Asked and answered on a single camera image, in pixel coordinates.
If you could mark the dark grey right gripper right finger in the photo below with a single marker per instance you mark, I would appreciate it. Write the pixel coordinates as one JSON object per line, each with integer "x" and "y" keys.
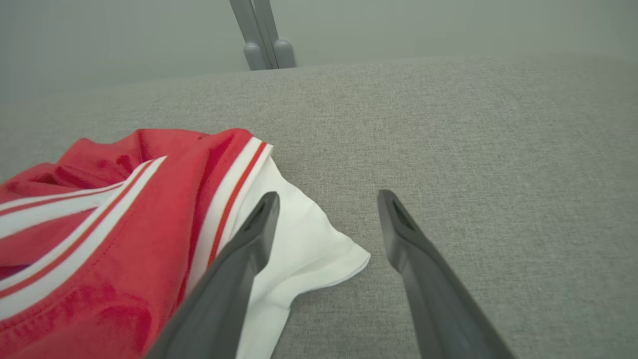
{"x": 438, "y": 299}

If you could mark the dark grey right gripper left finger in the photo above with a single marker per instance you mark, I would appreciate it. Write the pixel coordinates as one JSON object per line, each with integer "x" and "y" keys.
{"x": 224, "y": 299}

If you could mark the white cloth garment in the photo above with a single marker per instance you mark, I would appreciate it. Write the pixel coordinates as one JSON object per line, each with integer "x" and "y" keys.
{"x": 309, "y": 249}

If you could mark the red garment with white stripes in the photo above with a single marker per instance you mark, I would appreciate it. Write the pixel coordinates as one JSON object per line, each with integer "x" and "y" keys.
{"x": 124, "y": 249}

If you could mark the grey fabric sofa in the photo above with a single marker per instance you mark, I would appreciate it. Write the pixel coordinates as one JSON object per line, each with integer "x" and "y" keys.
{"x": 448, "y": 149}

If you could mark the grey partition post, two feet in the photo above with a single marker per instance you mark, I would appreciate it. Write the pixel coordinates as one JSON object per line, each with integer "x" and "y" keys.
{"x": 259, "y": 30}

